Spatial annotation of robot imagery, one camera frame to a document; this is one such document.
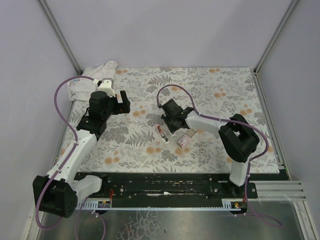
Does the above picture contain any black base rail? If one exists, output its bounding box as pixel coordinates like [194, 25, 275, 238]
[90, 172, 258, 209]

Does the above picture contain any red white staples box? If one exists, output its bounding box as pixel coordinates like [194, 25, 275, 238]
[177, 129, 197, 148]

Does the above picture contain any floral patterned table mat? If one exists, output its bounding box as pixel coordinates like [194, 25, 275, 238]
[56, 66, 282, 175]

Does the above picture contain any crumpled white cloth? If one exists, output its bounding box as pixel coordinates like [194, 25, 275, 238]
[66, 60, 118, 102]

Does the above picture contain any right aluminium frame post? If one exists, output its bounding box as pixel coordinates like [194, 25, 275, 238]
[253, 0, 301, 76]

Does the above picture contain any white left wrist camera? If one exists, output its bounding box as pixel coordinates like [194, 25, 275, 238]
[93, 77, 116, 98]

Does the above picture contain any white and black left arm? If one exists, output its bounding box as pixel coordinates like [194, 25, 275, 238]
[32, 90, 131, 218]

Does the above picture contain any aluminium frame post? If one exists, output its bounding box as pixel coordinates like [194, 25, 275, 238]
[36, 0, 83, 75]
[253, 0, 301, 76]

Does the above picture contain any left aluminium frame post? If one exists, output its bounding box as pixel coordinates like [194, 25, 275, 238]
[36, 0, 83, 75]

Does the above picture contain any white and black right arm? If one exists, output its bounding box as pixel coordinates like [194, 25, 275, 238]
[158, 99, 260, 187]

